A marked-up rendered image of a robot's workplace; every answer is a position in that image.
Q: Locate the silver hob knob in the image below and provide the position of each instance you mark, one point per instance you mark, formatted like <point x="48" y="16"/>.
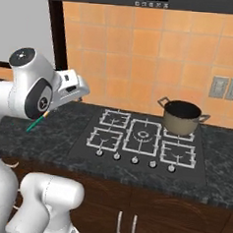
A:
<point x="117" y="156"/>
<point x="134" y="160"/>
<point x="152" y="163"/>
<point x="171" y="168"/>
<point x="99" y="152"/>

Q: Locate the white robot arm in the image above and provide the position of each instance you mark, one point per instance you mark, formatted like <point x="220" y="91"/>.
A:
<point x="4" y="192"/>

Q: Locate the black gas hob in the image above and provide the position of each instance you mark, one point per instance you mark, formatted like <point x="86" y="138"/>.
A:
<point x="142" y="156"/>

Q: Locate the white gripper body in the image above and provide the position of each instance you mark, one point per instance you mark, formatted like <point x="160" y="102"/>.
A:
<point x="78" y="89"/>

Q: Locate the dark wood cupboard door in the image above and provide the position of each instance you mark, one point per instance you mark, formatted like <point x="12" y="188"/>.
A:
<point x="176" y="224"/>
<point x="102" y="209"/>

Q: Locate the dark wood tall cupboard side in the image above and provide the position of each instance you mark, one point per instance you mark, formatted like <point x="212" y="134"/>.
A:
<point x="58" y="35"/>

